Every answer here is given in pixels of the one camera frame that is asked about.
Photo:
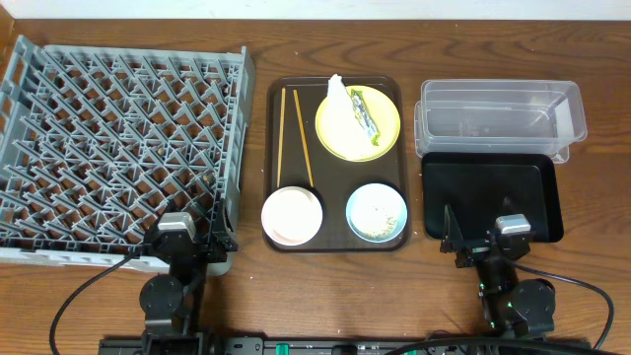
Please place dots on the clear plastic waste bin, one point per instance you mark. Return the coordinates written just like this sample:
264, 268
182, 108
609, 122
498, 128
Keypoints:
499, 116

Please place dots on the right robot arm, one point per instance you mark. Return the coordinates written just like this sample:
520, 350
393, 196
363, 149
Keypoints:
513, 307

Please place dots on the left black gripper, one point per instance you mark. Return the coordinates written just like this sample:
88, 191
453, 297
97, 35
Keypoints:
184, 248

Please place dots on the black rectangular waste tray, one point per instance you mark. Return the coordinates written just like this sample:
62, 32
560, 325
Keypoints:
475, 184

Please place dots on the white pink round bowl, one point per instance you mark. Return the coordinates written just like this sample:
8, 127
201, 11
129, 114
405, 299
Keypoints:
291, 216

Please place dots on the yellow round plate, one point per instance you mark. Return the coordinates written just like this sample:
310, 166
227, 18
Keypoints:
384, 113

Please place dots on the wooden chopstick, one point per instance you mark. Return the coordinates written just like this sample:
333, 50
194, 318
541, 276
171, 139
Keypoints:
303, 138
281, 137

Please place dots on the white paper napkin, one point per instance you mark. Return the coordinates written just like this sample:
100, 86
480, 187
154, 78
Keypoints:
340, 108

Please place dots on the grey plastic dishwasher rack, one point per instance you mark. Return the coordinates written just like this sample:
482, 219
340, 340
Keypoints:
96, 140

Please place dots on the light blue bowl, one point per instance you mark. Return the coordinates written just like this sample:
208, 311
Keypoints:
376, 213

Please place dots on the green snack wrapper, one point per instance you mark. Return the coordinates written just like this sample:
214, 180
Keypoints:
364, 117

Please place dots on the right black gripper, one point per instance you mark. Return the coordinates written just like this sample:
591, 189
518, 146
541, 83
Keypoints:
473, 251

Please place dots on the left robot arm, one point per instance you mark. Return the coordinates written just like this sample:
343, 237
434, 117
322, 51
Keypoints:
172, 301

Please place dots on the dark brown serving tray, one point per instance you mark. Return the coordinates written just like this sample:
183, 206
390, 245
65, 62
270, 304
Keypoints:
334, 178

